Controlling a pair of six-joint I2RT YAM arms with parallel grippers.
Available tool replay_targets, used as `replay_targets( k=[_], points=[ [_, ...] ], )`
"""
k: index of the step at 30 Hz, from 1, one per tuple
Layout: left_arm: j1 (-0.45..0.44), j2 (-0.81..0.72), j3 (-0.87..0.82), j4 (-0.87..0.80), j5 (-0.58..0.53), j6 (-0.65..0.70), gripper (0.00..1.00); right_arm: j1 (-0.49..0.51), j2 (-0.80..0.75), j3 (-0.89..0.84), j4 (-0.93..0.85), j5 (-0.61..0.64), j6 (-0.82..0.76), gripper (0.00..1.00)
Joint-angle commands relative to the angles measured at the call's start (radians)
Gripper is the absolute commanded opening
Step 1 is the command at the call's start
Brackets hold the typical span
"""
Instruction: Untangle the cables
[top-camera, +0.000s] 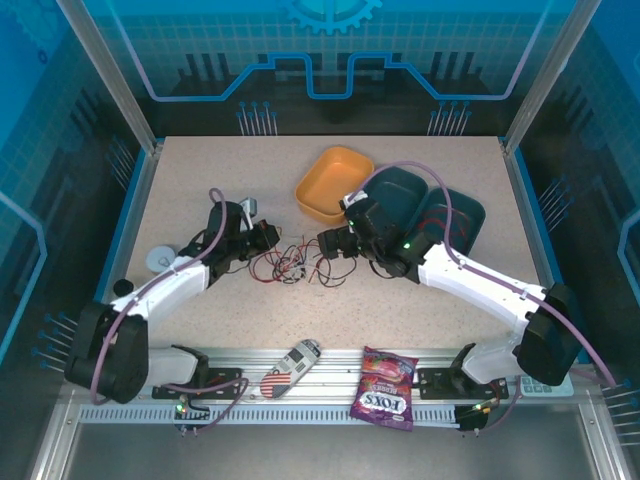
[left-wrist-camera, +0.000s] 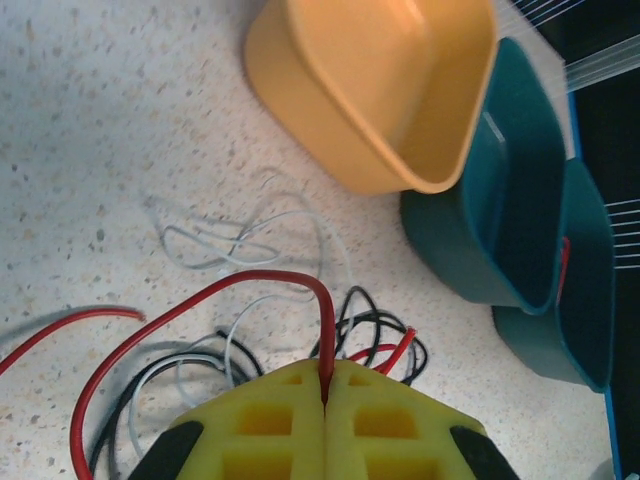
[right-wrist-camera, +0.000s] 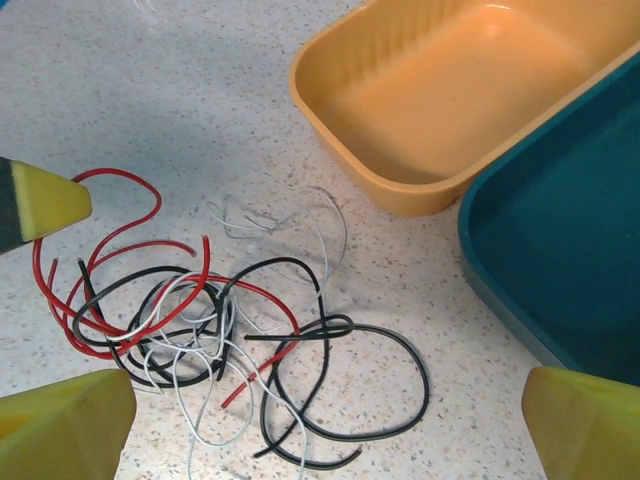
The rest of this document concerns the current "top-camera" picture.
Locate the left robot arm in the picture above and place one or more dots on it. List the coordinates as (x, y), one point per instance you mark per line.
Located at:
(165, 290)

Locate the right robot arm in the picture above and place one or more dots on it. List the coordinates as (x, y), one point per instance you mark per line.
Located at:
(475, 285)

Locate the orange plastic bin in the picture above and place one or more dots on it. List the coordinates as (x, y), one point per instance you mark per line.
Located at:
(330, 180)

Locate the teal plastic bin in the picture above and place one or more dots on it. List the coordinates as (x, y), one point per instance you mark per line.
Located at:
(470, 210)
(400, 185)

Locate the pull-tab tin can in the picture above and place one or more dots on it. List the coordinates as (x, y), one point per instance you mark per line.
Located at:
(161, 257)

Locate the black-capped brown bottle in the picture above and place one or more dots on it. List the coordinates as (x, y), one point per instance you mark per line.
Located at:
(123, 287)

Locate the flag and newsprint pouch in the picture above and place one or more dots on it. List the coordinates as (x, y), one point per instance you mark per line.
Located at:
(290, 370)

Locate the purple candy bag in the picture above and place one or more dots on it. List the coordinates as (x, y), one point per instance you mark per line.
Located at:
(385, 390)

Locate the light green calculator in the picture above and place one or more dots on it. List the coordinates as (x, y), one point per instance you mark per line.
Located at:
(545, 387)

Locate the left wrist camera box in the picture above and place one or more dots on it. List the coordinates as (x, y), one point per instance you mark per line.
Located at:
(249, 205)

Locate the aluminium mounting rail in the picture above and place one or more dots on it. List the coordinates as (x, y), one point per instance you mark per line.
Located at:
(340, 365)

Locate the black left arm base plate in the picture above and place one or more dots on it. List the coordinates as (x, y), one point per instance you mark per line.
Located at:
(225, 375)

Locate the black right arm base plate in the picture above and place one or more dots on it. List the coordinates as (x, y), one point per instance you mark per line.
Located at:
(435, 380)

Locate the aluminium frame post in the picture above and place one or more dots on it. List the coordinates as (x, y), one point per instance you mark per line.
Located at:
(115, 75)
(545, 85)

